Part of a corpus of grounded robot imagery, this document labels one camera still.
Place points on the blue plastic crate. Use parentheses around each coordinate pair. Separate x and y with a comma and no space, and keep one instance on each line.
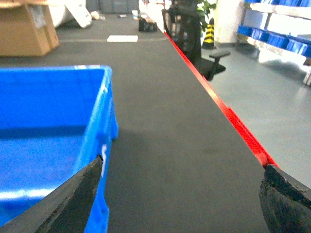
(53,122)

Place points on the white paper sheet on table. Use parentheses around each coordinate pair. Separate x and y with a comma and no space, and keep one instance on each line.
(122,38)

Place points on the green potted plant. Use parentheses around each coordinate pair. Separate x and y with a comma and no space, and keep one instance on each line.
(204,9)

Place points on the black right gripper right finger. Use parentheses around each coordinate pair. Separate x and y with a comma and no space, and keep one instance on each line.
(285,202)

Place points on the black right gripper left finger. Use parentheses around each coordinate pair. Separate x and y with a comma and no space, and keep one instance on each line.
(66,209)

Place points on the shelf with blue bins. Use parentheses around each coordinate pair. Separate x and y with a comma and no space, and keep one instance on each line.
(276,26)

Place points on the yellow black striped bollard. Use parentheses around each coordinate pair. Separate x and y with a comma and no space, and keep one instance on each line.
(208,42)

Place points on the cardboard box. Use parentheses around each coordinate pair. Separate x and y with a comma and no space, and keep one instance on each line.
(26,28)

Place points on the black office chair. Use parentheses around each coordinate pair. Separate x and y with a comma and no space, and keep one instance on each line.
(182,25)

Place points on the black box on table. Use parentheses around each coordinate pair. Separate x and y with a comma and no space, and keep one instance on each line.
(146,25)

